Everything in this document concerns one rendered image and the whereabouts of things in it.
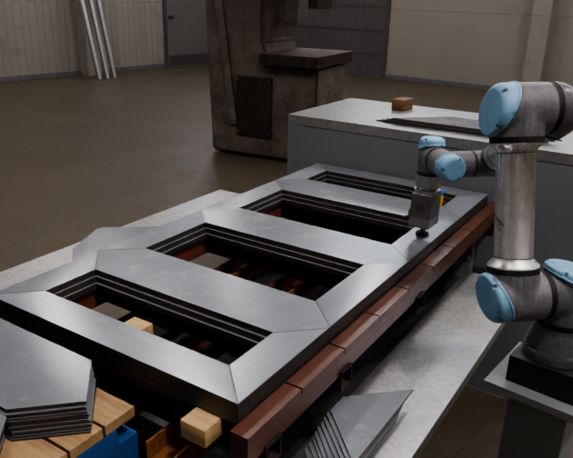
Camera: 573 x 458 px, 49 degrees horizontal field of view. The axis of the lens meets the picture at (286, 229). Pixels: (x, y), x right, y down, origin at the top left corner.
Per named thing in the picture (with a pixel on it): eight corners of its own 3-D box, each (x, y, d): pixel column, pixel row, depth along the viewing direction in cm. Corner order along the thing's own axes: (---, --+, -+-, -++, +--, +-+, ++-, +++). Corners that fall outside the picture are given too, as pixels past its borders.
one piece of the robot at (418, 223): (415, 173, 193) (410, 223, 199) (403, 180, 186) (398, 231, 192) (446, 178, 189) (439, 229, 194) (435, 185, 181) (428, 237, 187)
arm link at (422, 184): (412, 174, 185) (422, 168, 191) (410, 189, 186) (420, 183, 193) (436, 178, 181) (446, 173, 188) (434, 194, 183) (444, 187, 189)
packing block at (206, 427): (180, 436, 116) (179, 419, 115) (197, 422, 120) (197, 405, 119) (205, 449, 113) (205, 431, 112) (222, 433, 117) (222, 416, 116)
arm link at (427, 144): (426, 141, 177) (415, 134, 185) (422, 178, 181) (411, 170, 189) (452, 140, 179) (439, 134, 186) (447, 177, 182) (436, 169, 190)
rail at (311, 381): (229, 458, 112) (229, 431, 110) (487, 216, 240) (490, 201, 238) (247, 467, 110) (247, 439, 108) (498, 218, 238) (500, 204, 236)
